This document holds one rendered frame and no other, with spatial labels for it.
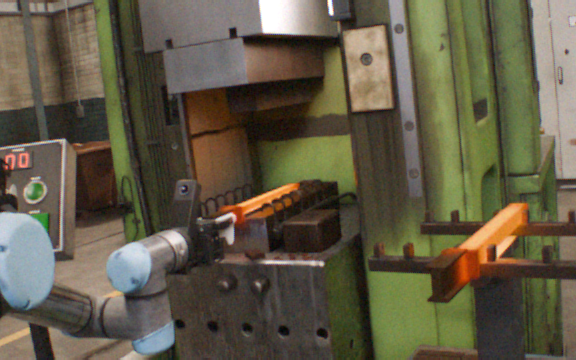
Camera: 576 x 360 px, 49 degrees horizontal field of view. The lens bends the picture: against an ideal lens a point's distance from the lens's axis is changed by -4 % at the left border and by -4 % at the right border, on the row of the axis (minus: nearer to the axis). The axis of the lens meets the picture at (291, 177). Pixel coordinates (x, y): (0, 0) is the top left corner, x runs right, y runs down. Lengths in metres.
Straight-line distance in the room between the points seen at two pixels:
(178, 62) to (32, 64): 9.64
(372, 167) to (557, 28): 5.14
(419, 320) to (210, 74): 0.69
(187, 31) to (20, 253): 0.75
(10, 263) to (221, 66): 0.73
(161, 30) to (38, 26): 9.80
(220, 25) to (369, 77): 0.32
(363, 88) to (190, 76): 0.37
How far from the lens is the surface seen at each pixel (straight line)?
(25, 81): 10.91
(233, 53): 1.35
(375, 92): 1.36
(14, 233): 0.79
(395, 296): 1.46
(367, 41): 1.36
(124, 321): 1.15
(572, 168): 6.51
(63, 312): 1.12
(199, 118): 1.65
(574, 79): 6.42
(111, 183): 8.08
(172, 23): 1.43
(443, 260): 0.80
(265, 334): 1.38
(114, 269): 1.11
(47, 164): 1.61
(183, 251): 1.17
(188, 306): 1.46
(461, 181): 1.37
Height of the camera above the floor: 1.25
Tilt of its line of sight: 8 degrees down
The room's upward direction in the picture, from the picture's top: 7 degrees counter-clockwise
